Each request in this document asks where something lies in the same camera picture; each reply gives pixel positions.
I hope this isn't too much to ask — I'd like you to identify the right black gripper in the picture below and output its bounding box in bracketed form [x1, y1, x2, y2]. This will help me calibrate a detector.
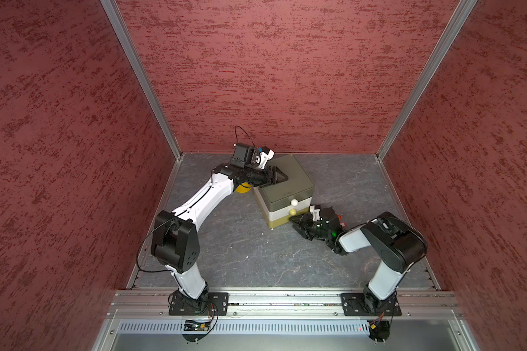
[288, 213, 331, 241]

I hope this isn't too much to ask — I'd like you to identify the white drawer yellow knob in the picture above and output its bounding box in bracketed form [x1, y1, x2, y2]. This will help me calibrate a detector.
[262, 197, 312, 222]

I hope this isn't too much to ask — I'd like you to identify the olive green drawer cabinet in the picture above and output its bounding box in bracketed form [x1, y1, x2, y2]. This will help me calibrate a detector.
[255, 154, 315, 212]

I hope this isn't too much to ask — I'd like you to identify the silver key red tag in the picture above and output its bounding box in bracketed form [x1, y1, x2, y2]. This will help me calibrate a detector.
[338, 215, 346, 228]

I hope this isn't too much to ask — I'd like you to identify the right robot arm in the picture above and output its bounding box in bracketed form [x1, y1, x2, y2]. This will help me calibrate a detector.
[289, 207, 427, 315]

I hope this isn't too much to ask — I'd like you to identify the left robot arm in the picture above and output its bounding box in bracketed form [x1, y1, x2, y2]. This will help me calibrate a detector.
[151, 164, 288, 302]

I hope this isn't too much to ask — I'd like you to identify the yellow pen cup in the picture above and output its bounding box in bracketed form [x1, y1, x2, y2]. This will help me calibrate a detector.
[235, 182, 253, 194]

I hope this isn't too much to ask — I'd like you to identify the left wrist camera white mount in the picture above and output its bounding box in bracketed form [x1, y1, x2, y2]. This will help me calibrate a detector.
[257, 146, 275, 169]

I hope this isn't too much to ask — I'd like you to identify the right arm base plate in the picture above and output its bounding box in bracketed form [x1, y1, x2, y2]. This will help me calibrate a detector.
[341, 292, 402, 317]

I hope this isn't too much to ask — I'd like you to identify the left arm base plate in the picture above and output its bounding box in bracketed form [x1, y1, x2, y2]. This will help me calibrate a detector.
[168, 290, 229, 317]

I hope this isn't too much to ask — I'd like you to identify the aluminium front rail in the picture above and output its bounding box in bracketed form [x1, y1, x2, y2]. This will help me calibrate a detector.
[107, 288, 466, 320]

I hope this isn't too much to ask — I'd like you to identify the left aluminium corner post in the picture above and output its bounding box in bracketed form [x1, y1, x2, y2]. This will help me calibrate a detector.
[100, 0, 183, 162]

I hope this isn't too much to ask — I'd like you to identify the aluminium corner post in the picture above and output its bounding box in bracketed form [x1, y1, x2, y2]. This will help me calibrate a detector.
[376, 0, 477, 163]
[100, 0, 183, 162]

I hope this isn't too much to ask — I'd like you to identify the right aluminium corner post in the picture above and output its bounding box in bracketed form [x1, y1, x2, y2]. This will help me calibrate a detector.
[376, 0, 477, 163]

